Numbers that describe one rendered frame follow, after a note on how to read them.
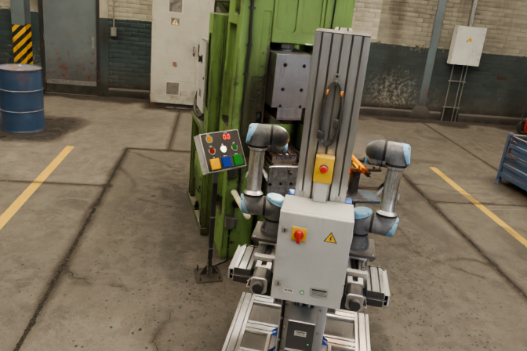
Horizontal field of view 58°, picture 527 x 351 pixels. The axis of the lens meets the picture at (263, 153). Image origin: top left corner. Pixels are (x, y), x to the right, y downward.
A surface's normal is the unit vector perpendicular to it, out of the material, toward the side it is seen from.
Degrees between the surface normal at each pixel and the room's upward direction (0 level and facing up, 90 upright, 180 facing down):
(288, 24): 90
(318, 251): 90
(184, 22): 90
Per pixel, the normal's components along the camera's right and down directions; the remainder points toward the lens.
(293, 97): 0.28, 0.32
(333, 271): -0.17, 0.29
